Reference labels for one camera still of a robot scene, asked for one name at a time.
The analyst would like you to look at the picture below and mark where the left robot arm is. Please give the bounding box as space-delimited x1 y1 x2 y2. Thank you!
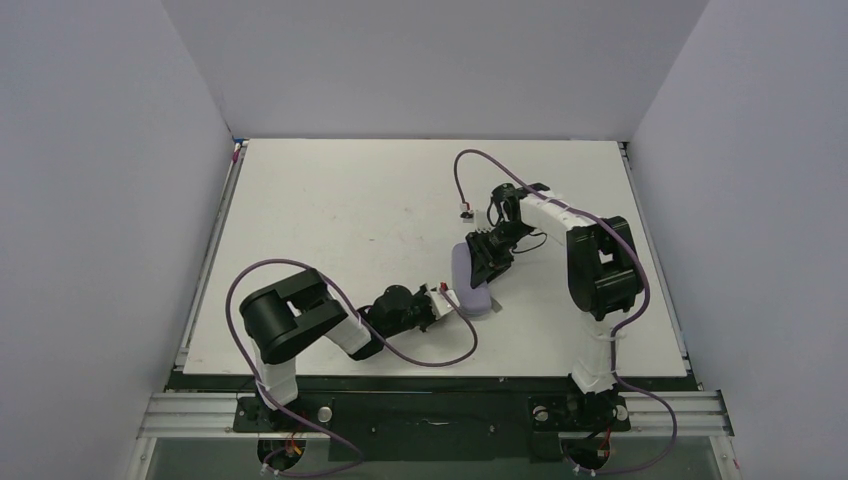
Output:
239 269 455 430

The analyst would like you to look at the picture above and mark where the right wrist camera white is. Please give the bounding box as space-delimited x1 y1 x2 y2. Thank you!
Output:
460 210 493 233

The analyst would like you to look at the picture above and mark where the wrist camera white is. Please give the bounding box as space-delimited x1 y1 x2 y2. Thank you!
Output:
426 286 458 320
460 210 493 233

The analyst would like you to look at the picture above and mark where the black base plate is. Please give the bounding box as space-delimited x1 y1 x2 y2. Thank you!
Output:
142 374 699 463

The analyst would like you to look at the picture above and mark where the purple cable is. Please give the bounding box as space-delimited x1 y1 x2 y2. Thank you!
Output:
453 149 678 478
225 259 480 480

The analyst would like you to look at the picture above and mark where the aluminium frame rail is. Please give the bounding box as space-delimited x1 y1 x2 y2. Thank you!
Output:
137 391 734 439

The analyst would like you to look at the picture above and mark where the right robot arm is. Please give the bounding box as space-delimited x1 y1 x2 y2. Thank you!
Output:
451 183 645 433

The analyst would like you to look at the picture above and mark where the lavender umbrella case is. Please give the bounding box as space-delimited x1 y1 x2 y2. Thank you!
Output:
451 242 493 317

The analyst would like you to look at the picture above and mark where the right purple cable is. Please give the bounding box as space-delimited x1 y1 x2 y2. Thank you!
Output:
453 149 678 478

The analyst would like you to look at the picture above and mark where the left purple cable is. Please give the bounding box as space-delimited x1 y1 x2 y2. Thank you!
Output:
225 259 480 480

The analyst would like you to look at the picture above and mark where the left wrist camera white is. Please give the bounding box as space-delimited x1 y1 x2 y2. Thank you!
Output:
426 286 458 320

